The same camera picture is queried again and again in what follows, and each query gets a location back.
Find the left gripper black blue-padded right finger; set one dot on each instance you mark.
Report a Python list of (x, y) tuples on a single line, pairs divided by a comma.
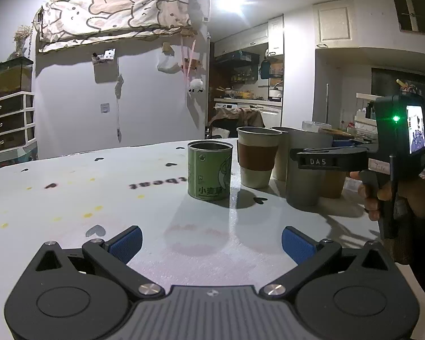
[(313, 260)]

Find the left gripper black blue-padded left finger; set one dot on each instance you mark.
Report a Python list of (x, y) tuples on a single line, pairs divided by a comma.
[(109, 260)]

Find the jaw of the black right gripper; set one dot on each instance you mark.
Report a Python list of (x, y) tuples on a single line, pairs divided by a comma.
[(334, 158)]

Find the grey plastic cup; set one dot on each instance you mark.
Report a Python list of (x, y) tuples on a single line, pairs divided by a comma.
[(303, 186)]

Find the paper cup with brown sleeve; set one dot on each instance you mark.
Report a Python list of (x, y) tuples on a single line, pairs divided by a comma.
[(257, 148)]

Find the person's right hand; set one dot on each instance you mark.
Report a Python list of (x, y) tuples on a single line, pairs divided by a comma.
[(413, 192)]

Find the chair with brown cloth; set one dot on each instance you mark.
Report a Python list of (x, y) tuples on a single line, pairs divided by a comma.
[(231, 119)]

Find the teal cabinet under drawers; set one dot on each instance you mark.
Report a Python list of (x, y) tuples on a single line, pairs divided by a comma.
[(21, 154)]

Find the green tin can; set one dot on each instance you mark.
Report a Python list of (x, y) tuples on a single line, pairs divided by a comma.
[(209, 169)]

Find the white hanging plush sheep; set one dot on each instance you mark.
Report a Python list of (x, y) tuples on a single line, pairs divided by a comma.
[(196, 86)]

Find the white drawer unit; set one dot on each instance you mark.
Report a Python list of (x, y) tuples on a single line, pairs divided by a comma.
[(17, 120)]

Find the white hanging bag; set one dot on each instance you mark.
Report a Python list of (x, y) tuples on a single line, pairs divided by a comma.
[(168, 63)]

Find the glass fish tank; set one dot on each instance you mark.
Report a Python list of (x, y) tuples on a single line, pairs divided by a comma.
[(15, 75)]

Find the dried flower vase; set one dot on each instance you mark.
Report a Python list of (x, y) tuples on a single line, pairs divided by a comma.
[(20, 37)]

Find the patterned hanging blanket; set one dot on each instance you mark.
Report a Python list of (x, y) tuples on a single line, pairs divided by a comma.
[(64, 24)]

